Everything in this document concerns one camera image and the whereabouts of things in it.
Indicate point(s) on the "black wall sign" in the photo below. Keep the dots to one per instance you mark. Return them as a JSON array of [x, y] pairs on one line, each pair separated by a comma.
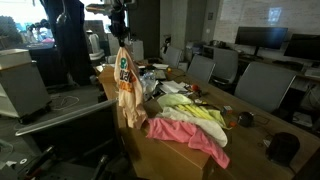
[[210, 16]]

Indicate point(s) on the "pile of cluttered items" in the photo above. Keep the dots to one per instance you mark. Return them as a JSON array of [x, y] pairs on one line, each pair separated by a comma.
[[150, 83]]

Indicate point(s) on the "small orange object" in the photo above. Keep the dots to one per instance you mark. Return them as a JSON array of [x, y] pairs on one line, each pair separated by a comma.
[[233, 124]]

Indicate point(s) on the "light green cloth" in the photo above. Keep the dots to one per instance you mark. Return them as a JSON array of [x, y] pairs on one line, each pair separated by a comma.
[[175, 99]]

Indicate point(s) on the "whiteboard with writing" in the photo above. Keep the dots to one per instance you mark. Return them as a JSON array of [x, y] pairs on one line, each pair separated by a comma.
[[253, 13]]

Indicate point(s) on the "yellow ball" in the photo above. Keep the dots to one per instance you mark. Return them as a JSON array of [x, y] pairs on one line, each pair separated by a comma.
[[169, 70]]

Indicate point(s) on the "large cardboard box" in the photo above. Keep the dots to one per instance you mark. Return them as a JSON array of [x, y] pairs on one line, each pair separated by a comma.
[[166, 156]]

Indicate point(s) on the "cream white cloth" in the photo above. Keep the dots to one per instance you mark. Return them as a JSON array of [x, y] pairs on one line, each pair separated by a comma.
[[210, 128]]

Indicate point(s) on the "peach printed t-shirt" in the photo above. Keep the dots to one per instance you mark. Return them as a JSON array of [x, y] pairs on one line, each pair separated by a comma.
[[128, 93]]

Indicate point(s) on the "pink cloth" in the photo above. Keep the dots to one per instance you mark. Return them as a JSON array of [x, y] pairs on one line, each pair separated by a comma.
[[180, 133]]

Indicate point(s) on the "orange ball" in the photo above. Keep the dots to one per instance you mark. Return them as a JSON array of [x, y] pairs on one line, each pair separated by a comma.
[[195, 88]]

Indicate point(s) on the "wide black computer monitor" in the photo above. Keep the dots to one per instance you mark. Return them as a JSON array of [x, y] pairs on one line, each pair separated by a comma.
[[261, 36]]

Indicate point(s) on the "grey office chair holding clothes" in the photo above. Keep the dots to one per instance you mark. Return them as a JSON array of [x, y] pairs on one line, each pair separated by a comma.
[[66, 116]]

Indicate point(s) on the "small white cabinet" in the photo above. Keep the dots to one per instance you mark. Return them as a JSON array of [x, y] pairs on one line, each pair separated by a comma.
[[137, 50]]

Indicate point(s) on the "grey rolling cabinet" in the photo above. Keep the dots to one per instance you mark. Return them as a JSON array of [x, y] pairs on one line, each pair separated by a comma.
[[21, 88]]

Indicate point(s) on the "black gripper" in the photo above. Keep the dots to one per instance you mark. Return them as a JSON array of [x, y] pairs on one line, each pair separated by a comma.
[[118, 23]]

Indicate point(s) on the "black robot stand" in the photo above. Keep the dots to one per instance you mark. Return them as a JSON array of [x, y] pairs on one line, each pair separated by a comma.
[[33, 165]]

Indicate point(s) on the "yellow striped cloth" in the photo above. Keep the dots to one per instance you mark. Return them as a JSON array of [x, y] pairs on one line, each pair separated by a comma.
[[196, 111]]

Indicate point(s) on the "black curtain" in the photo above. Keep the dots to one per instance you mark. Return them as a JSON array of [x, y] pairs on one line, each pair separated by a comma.
[[73, 50]]

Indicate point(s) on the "rubik's cube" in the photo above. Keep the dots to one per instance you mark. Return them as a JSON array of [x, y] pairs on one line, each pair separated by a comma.
[[227, 110]]

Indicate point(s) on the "dark round bowl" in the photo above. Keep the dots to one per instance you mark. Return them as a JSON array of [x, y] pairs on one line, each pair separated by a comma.
[[283, 148]]

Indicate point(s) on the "stack of white papers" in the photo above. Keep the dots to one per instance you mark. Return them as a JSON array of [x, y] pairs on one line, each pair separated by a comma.
[[171, 86]]

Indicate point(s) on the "white storage box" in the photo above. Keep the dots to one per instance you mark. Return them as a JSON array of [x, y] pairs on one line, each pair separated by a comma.
[[13, 57]]

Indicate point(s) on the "computer keyboard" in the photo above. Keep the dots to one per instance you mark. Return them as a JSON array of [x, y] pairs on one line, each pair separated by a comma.
[[312, 72]]

